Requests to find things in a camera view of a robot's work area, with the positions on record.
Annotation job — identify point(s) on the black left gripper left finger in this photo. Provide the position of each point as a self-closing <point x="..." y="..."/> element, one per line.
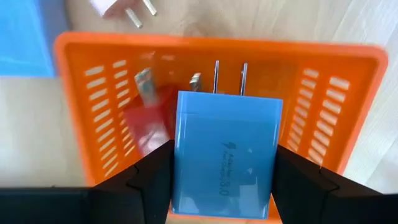
<point x="149" y="186"/>

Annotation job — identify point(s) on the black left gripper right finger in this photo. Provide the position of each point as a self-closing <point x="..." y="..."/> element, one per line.
<point x="311" y="199"/>

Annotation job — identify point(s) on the red wall charger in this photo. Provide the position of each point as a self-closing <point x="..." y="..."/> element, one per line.
<point x="146" y="124"/>

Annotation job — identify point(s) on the bluish lavender wall charger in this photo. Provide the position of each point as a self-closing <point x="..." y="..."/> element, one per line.
<point x="227" y="149"/>

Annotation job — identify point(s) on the pink wall charger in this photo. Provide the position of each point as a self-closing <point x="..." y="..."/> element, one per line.
<point x="105" y="6"/>

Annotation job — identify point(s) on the orange plastic basket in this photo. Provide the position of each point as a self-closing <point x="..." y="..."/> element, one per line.
<point x="280" y="81"/>

